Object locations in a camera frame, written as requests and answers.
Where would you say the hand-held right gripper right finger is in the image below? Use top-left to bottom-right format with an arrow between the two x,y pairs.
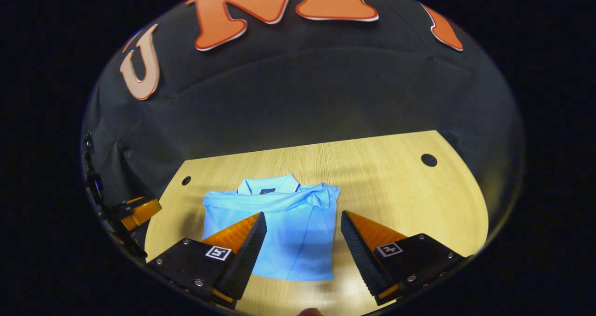
340,210 -> 468,306

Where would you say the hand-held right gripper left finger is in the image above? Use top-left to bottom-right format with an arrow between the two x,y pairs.
147,212 -> 268,309

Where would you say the light blue T-shirt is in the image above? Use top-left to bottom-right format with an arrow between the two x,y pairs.
202,174 -> 341,282

